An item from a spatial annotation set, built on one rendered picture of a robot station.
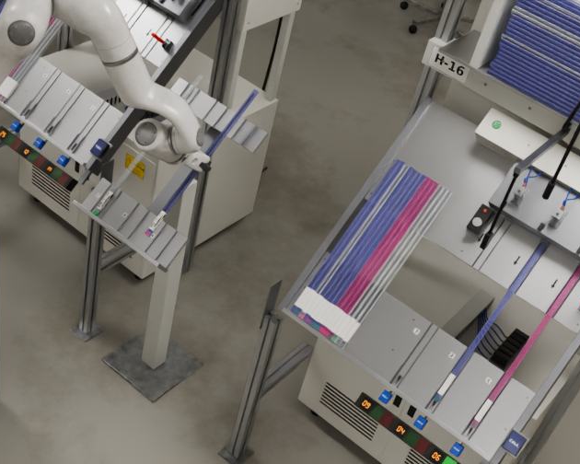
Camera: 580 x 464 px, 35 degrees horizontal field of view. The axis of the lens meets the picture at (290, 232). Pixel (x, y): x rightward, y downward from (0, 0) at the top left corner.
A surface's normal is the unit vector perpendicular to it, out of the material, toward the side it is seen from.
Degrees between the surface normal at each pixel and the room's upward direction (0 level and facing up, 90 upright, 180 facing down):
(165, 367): 0
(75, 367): 0
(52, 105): 43
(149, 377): 0
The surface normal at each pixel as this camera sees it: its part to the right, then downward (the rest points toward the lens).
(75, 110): -0.26, -0.28
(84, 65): 0.21, -0.75
